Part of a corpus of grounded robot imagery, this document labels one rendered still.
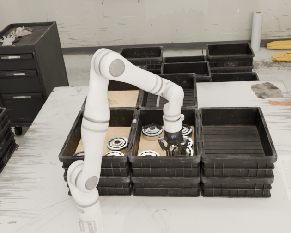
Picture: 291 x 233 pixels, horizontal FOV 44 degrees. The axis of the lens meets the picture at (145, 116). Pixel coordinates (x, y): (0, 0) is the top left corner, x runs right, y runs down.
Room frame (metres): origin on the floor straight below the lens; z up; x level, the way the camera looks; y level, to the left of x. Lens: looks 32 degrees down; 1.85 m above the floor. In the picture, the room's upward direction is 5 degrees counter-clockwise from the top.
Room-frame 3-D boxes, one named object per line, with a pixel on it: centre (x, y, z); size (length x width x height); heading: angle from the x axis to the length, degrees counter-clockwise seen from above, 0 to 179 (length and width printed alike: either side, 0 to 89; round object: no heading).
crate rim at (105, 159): (1.40, 0.21, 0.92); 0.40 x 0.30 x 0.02; 172
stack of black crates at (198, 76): (2.71, -0.36, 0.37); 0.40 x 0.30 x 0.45; 83
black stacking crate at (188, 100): (1.75, -0.14, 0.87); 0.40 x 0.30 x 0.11; 172
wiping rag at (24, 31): (3.20, 1.04, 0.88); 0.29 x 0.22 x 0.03; 173
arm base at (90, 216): (1.02, 0.25, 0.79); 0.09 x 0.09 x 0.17; 72
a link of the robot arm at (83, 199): (1.02, 0.25, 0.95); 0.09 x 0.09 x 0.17; 41
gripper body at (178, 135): (1.25, -0.11, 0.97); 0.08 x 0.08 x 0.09
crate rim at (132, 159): (1.35, -0.09, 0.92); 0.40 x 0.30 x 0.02; 172
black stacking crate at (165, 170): (1.35, -0.09, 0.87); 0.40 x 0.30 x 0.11; 172
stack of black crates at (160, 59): (3.16, -0.01, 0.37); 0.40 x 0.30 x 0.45; 83
